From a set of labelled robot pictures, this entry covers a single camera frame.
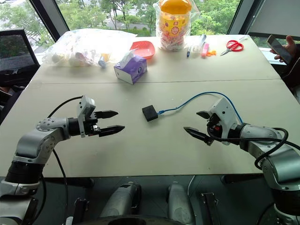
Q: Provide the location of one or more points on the dark window frame post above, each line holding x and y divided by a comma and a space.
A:
237, 16
50, 18

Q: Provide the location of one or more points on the bystander dark sleeve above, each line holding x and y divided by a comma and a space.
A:
293, 75

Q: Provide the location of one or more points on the small black adapter box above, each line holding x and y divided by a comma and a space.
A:
150, 113

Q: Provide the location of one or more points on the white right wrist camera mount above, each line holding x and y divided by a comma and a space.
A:
225, 110

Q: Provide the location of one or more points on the grey rounded robot leg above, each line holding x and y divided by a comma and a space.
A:
179, 204
122, 201

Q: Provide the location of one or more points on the blue pen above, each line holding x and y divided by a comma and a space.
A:
188, 52

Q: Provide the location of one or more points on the seated person in dark clothing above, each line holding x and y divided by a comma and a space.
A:
9, 103

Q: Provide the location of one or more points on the yellow-lidded candy jar in bag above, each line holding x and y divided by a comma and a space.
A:
172, 25

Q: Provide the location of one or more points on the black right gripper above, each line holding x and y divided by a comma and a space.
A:
213, 123

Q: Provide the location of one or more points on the purple tissue box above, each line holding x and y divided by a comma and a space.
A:
133, 70

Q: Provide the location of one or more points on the black table bracket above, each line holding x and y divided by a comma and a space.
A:
80, 208
209, 205

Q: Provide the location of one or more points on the dark round robot torso rim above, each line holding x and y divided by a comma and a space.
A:
131, 221

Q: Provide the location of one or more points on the clear plastic bag of items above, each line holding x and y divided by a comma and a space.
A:
82, 47

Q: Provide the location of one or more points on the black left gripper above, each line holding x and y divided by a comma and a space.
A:
92, 124

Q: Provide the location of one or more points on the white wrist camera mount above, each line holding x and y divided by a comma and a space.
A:
225, 110
85, 103

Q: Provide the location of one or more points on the small orange plastic pieces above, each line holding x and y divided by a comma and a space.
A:
211, 53

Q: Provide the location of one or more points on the dark smartphone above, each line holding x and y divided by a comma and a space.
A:
280, 49

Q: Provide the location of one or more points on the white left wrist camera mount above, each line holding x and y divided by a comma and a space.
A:
85, 103

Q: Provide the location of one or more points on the red plastic dish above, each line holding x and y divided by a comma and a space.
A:
144, 48

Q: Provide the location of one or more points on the bystander bare hand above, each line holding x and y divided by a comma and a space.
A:
291, 47

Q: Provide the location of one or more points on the black mesh office chair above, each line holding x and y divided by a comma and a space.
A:
16, 54

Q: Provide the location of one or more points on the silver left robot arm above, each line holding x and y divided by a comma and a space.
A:
35, 143

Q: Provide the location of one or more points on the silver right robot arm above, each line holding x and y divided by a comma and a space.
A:
281, 164

